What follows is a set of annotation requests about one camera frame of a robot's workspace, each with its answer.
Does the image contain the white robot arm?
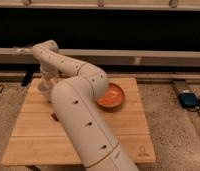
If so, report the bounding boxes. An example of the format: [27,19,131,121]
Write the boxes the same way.
[31,40,139,171]

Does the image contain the orange ceramic bowl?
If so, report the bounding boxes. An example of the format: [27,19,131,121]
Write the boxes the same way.
[96,83,125,109]

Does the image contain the black table leg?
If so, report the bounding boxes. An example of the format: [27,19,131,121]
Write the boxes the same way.
[21,66,35,87]

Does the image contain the dark red chili pepper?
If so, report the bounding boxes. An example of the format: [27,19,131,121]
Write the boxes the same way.
[51,114,59,122]

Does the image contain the blue power adapter box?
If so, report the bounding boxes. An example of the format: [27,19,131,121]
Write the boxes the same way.
[178,93,199,108]

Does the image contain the long grey metal rail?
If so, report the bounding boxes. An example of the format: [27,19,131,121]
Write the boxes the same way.
[0,47,200,67]

